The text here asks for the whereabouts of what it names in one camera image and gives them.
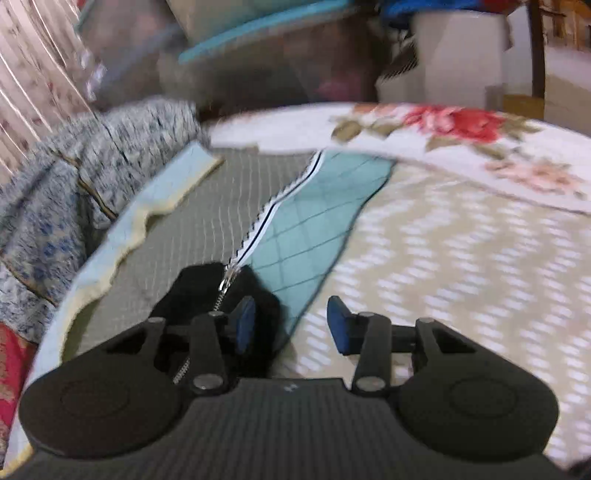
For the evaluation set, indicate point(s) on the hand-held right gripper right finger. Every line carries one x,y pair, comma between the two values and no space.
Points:
340,328

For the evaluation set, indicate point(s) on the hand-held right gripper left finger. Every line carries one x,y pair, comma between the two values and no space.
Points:
245,325

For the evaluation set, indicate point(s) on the black pants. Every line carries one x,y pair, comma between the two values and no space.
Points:
265,318

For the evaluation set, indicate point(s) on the striped patterned bedspread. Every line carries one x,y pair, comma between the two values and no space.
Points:
415,258

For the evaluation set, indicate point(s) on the white floral bed sheet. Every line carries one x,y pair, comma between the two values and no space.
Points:
461,134

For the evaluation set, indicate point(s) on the patchwork floral quilt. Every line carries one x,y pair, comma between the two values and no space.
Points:
55,194

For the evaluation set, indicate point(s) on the clear storage box teal lid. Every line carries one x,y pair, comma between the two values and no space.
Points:
240,60

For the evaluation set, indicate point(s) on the white plastic container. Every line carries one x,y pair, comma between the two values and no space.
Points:
457,55

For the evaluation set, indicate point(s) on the pile of colourful clothes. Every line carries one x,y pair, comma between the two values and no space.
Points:
415,7

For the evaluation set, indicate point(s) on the leaf print curtain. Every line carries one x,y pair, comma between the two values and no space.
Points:
32,69

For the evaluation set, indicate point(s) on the dark wooden post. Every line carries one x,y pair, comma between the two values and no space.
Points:
536,50

